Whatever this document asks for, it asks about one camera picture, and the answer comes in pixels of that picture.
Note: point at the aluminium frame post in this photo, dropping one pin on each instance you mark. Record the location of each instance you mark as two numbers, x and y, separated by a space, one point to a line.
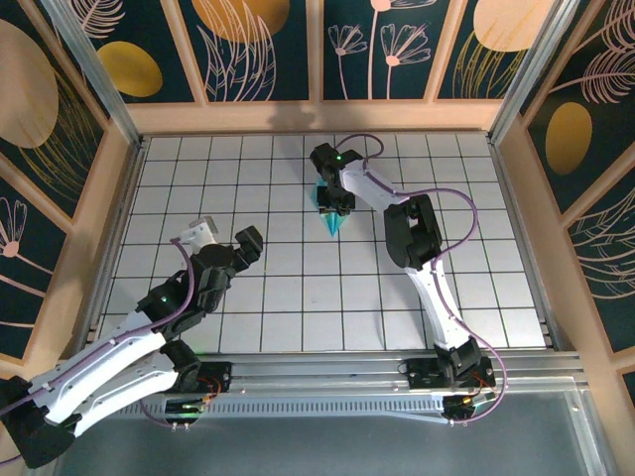
89 64
535 64

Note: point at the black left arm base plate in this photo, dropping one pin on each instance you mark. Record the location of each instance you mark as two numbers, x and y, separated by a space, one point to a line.
218 377

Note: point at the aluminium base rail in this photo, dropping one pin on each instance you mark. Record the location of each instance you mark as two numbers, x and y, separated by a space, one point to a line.
317 369

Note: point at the grey metal tray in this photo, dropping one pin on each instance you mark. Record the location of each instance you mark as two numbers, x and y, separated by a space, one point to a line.
317 451

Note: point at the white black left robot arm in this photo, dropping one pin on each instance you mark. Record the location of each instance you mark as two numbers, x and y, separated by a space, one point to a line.
99 357

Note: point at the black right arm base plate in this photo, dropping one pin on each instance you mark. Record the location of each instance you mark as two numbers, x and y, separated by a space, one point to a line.
419 374

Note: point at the grey table side rail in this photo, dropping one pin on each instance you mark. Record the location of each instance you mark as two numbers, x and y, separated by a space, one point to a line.
519 223
120 223

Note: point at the light blue paper sheet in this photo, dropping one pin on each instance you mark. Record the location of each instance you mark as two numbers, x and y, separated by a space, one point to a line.
333 225

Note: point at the small black electronics module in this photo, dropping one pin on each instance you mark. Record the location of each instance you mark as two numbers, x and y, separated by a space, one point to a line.
464 404
183 407

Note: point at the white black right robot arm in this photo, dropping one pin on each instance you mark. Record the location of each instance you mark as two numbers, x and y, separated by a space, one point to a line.
377 191

